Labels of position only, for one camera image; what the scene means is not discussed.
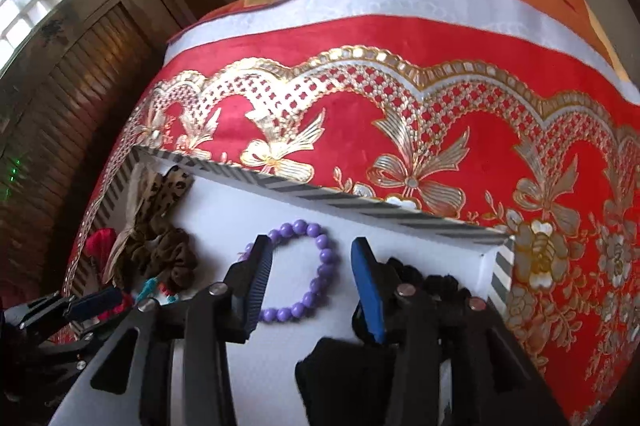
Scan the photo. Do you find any colourful flower bead bracelet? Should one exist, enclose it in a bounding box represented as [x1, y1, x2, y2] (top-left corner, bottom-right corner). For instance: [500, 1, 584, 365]
[134, 275, 179, 305]

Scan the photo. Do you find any red satin hair bow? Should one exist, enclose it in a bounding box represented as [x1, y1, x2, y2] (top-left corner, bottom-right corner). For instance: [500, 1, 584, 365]
[84, 228, 134, 322]

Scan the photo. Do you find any purple bead bracelet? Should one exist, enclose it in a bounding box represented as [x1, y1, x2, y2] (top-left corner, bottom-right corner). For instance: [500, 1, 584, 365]
[238, 218, 335, 324]

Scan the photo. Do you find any brown scrunchie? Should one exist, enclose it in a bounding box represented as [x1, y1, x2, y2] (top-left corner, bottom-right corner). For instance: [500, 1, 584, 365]
[113, 215, 198, 296]

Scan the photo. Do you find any striped white cardboard tray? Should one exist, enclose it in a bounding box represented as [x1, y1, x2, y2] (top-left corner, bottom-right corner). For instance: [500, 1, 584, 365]
[69, 144, 516, 426]

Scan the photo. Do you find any leopard print hair bow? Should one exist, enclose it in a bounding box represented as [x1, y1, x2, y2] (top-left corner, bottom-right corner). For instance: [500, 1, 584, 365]
[102, 163, 194, 287]

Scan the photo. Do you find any wooden slatted door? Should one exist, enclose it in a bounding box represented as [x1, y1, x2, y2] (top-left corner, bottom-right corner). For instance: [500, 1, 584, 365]
[1, 0, 164, 304]

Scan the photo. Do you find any red gold embroidered bedspread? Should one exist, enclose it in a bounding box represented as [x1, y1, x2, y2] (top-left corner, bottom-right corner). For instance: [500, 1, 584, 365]
[62, 0, 640, 426]

